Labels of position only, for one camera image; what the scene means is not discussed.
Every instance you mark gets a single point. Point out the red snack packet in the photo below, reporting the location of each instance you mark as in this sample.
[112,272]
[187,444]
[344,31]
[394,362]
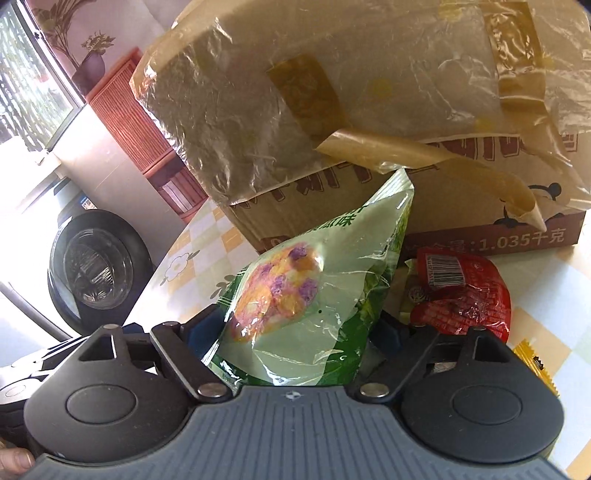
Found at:
[461,295]

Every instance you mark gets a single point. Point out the pale yellow snack packet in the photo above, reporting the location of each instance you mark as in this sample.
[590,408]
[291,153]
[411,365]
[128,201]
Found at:
[408,290]

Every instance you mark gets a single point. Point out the front-loading washing machine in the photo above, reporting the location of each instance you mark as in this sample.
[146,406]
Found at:
[97,267]

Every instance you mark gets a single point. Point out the person's left hand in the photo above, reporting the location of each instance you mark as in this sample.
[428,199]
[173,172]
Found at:
[16,459]

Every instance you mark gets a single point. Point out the printed room backdrop cloth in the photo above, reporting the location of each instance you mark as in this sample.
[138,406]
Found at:
[120,115]

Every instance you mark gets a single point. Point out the brown cardboard box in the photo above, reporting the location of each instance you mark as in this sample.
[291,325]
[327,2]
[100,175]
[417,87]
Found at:
[461,184]

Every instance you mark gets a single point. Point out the green snack bag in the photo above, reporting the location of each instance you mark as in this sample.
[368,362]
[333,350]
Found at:
[314,323]

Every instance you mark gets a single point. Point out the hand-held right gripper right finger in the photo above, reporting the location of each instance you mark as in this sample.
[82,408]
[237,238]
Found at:
[388,337]

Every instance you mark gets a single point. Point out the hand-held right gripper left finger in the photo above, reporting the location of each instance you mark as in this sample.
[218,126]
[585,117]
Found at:
[184,355]

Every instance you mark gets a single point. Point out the barred window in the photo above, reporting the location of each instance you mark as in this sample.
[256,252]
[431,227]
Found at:
[32,83]

